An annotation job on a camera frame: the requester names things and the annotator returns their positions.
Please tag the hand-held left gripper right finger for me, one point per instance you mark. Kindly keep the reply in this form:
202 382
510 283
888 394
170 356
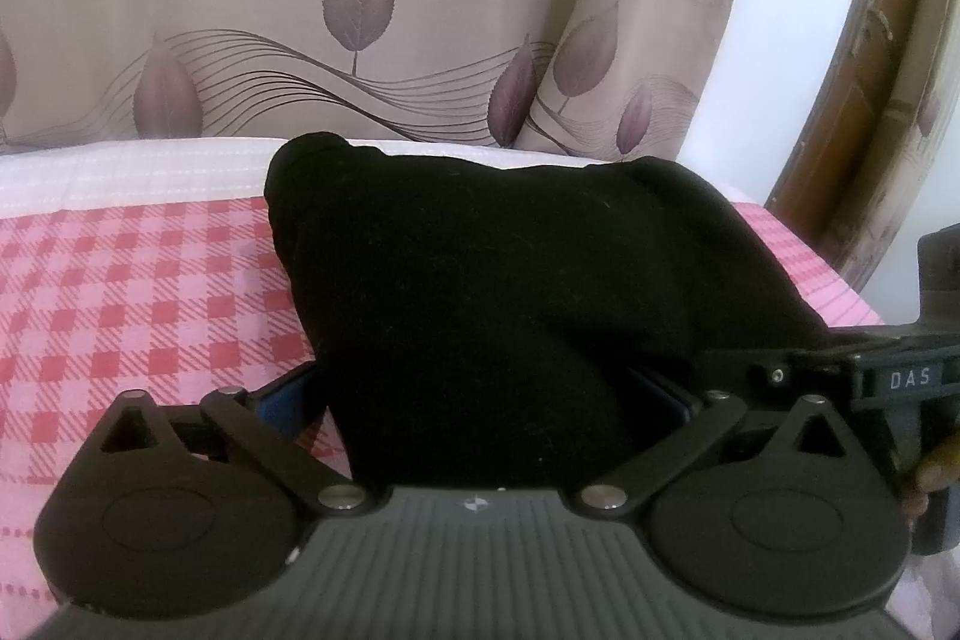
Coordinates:
661 401

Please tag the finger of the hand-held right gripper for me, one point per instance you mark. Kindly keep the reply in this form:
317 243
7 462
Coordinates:
787 364

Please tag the brown wooden frame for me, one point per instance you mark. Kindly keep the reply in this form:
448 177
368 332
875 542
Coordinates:
862 85

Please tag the black garment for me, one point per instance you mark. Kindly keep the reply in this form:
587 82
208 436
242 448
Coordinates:
495 295

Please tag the person's right hand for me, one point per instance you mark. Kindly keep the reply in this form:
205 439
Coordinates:
934 479

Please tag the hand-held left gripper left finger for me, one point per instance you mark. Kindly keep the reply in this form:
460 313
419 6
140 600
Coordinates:
289 404

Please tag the pink checked bed sheet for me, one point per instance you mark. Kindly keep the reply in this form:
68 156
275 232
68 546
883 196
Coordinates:
135 280

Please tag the beige leaf print curtain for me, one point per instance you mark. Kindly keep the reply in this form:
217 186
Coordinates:
360 3

